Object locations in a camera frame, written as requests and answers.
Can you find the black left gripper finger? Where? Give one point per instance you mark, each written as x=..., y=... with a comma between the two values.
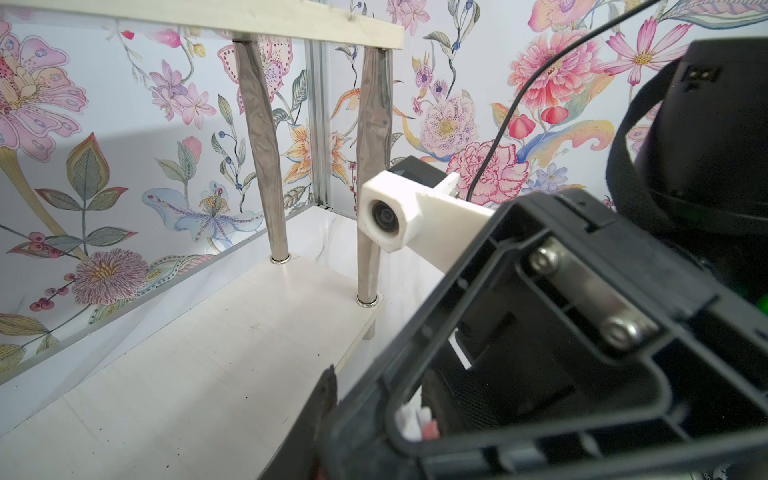
x=298, y=455

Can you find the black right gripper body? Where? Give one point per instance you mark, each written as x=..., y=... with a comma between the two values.
x=565, y=343

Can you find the pink white round figurine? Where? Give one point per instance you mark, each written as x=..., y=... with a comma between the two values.
x=417, y=424

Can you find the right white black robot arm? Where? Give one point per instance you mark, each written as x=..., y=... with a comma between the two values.
x=688, y=166

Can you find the white two-tier shelf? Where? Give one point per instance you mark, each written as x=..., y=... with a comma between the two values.
x=160, y=318

